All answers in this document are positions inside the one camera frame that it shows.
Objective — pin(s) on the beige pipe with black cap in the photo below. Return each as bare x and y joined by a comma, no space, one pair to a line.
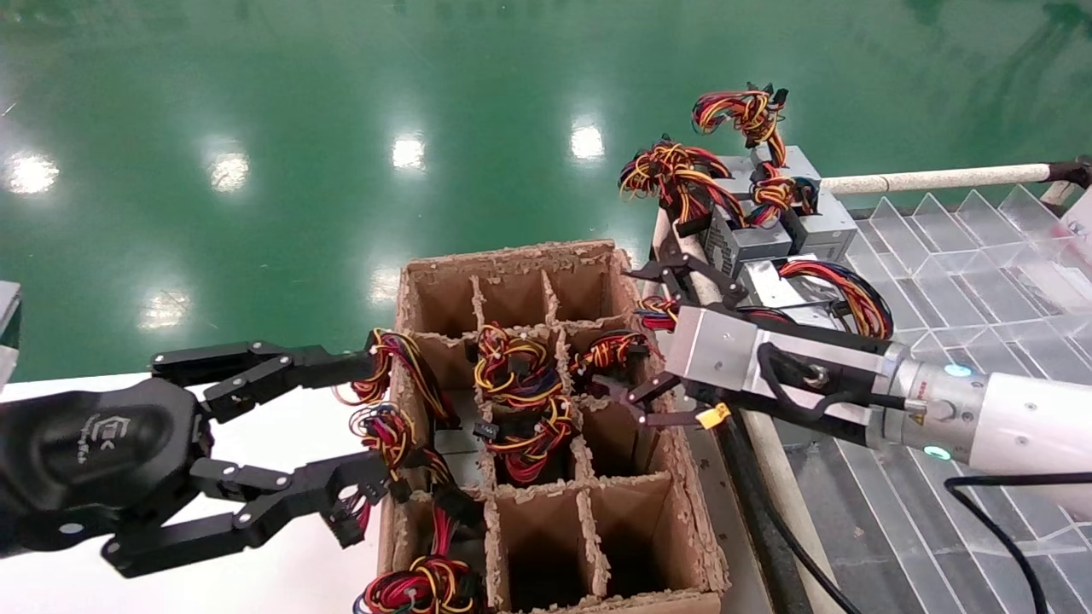
938,180

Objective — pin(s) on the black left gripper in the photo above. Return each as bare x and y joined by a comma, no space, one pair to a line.
94,452

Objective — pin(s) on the brown divided cardboard box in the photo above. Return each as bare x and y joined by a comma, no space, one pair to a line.
631,529

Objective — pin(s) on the transparent acrylic divider rack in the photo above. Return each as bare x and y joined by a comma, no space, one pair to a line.
981,281

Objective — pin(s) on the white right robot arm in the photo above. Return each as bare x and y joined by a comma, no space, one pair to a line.
1024,426

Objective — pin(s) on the long beige rail pipe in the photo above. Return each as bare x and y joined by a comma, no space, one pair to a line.
793,512

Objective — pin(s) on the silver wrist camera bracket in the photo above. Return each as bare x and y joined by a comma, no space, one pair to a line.
717,345

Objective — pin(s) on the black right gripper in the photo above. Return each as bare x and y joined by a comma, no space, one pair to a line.
793,419

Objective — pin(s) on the white frame post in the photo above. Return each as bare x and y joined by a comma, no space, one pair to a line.
661,234

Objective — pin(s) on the black rack rail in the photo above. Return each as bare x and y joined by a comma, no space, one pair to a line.
759,529

